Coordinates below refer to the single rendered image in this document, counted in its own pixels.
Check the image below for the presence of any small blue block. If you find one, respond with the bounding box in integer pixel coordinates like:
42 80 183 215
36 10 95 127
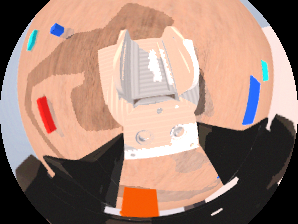
51 24 65 37

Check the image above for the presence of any blue flat rectangular plate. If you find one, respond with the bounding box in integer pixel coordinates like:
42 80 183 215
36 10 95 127
242 76 261 125

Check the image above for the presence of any cyan flat block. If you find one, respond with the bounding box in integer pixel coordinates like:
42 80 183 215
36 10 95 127
28 30 37 51

